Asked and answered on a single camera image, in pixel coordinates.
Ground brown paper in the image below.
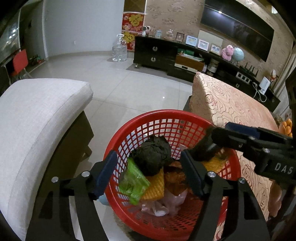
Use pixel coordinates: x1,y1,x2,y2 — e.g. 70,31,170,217
164,161,189,196

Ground green peanut snack packet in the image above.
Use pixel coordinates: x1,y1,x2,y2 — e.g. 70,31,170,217
118,158,150,205

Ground large black bag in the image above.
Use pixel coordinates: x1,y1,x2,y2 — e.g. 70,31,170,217
129,135,173,177

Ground yellow foam fruit net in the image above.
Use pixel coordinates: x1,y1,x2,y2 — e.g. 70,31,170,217
141,168,165,201

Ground clear plastic bag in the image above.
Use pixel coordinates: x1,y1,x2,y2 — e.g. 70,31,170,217
140,189,188,217

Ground person right hand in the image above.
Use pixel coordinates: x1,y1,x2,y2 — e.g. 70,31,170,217
268,180,282,217

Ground glass bowl of oranges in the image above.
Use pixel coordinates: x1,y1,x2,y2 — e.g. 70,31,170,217
278,118,292,138

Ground red plastic mesh basket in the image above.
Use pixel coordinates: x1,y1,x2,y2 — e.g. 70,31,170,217
102,109,242,236

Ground rose pattern tablecloth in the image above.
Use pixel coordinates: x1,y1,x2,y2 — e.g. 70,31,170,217
188,71,282,241

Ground white router box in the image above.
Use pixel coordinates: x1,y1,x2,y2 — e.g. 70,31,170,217
259,77,271,95

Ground light blue globe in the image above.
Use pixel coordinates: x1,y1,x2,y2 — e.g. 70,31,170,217
232,47,244,62

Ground pink plush toy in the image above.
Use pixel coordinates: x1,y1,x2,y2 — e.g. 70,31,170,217
221,45,234,61

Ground black tv cabinet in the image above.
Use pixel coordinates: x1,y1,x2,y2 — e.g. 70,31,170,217
133,36,280,112

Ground clear large water jug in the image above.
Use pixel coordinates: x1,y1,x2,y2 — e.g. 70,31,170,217
112,34,127,62

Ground red chair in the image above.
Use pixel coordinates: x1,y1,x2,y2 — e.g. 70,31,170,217
11,49,28,77

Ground red festive poster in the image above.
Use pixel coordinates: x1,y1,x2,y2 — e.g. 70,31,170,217
121,11,145,51

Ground black wall television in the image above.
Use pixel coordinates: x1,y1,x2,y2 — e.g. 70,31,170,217
201,1,274,61

